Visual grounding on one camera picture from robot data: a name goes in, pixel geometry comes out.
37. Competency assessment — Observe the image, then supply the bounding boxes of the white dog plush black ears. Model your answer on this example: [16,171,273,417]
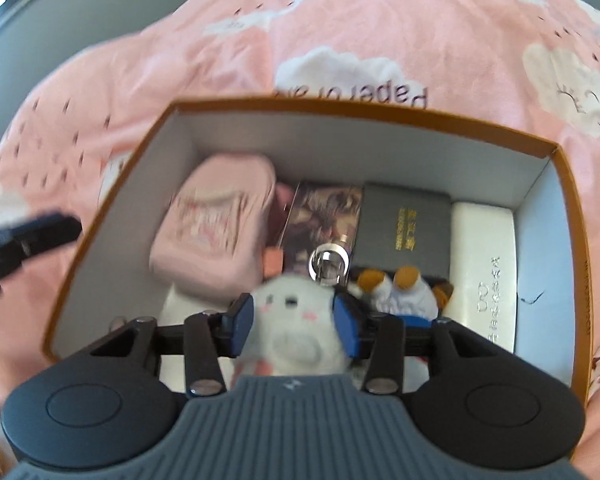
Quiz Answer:
[157,239,354,378]

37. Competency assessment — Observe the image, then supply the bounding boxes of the bear plush blue outfit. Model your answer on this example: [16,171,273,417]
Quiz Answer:
[346,266,454,330]

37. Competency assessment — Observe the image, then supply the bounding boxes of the pink pouch bag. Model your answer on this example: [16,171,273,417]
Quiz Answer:
[149,154,294,301]

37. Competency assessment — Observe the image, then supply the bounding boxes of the dark grey small box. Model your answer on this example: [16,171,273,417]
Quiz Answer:
[352,183,452,280]

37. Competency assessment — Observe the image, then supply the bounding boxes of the maroon card box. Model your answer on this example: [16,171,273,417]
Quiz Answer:
[279,181,363,274]

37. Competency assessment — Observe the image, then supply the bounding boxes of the white glasses case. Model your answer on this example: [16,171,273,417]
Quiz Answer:
[442,202,517,352]

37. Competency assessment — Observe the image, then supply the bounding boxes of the orange cardboard storage box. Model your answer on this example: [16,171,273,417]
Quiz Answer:
[40,95,594,406]

